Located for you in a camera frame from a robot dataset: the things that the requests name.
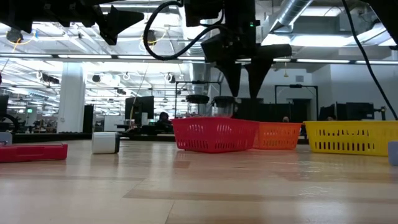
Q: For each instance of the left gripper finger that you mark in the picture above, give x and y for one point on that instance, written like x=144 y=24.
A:
x=118 y=25

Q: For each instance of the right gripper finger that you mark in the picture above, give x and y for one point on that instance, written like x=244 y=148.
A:
x=256 y=74
x=231 y=74

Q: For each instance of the glass jar with black lid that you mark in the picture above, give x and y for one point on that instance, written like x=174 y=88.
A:
x=223 y=100
x=197 y=99

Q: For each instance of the red plastic basket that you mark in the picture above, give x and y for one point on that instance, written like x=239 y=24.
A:
x=214 y=123

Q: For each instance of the orange plastic basket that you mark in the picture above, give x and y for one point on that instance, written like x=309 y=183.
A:
x=276 y=126

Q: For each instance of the yellow plastic basket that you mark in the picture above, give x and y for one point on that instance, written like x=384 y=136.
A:
x=351 y=126

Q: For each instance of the white and silver cube charger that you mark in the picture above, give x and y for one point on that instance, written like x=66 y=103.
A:
x=104 y=143

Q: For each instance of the blue power adapter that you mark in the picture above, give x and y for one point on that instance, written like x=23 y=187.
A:
x=393 y=154

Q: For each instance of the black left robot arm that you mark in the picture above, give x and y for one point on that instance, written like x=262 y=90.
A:
x=15 y=12

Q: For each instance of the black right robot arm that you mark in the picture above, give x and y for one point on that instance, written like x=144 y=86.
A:
x=388 y=15

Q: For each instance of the black partition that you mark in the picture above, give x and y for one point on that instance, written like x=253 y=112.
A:
x=273 y=112

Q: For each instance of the ceiling light strip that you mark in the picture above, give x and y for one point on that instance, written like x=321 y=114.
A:
x=84 y=56

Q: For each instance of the person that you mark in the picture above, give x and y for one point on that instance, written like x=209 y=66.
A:
x=285 y=119
x=163 y=116

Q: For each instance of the black computer monitor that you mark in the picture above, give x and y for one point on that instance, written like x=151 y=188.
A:
x=140 y=107

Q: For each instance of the white column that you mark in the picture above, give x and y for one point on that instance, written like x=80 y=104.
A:
x=71 y=99

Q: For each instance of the black cabinet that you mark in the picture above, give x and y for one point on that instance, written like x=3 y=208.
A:
x=88 y=119

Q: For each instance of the black monitor row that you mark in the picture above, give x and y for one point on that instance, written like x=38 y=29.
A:
x=357 y=111

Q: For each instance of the black metal stand frame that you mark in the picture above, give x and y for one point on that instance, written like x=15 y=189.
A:
x=295 y=86
x=199 y=82

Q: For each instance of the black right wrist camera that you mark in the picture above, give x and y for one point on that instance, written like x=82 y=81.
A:
x=202 y=12

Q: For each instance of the silver ventilation duct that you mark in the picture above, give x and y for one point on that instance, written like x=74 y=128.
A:
x=292 y=12

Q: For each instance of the black metal table frame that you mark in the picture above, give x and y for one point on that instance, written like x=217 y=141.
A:
x=46 y=137

